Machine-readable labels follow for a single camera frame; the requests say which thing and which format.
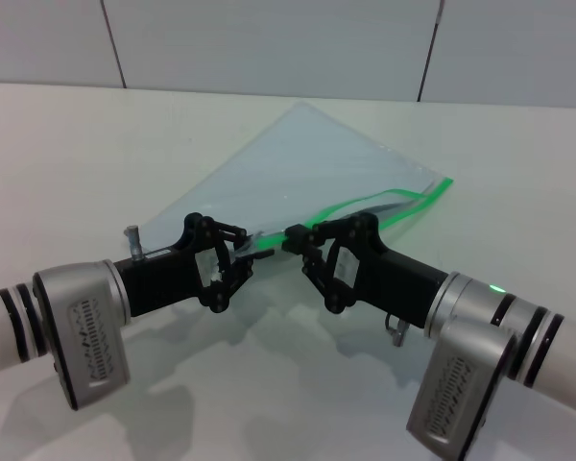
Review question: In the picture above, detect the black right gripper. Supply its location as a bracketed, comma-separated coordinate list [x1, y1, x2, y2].
[282, 212, 451, 333]

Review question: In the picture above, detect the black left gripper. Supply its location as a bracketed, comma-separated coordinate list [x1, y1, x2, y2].
[113, 212, 276, 319]

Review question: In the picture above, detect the clear green-zipper document bag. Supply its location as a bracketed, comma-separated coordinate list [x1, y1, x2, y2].
[138, 99, 456, 263]

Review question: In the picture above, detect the metal plug connector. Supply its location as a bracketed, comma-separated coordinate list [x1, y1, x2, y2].
[385, 313, 410, 348]
[123, 224, 146, 265]

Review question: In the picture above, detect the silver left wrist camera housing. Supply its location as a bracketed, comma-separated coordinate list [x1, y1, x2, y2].
[32, 258, 132, 412]

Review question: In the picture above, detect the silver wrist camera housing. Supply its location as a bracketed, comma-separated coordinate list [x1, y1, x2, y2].
[32, 258, 132, 412]
[405, 319, 518, 451]

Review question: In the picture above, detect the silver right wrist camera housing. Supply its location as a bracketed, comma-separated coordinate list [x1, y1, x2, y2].
[405, 319, 518, 451]

